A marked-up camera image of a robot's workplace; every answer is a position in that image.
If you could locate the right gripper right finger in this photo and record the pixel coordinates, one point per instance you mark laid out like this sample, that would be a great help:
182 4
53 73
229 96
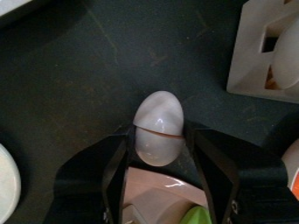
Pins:
241 186

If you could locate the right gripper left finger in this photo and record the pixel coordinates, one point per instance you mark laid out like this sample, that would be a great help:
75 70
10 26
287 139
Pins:
98 180

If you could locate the white toy egg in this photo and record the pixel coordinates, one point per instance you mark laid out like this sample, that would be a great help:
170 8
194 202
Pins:
159 128

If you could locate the white and orange toy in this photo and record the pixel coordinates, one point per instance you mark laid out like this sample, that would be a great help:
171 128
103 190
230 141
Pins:
293 169

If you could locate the lime green toy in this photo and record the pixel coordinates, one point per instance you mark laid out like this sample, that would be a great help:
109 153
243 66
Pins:
197 216

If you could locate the white round plate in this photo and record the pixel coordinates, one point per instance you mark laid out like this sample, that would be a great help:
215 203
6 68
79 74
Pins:
7 183

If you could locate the white knife block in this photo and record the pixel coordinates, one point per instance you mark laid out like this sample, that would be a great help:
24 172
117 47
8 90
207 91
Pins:
249 58

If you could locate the white smooth toy utensil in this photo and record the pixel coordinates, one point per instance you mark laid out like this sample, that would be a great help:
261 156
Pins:
287 55

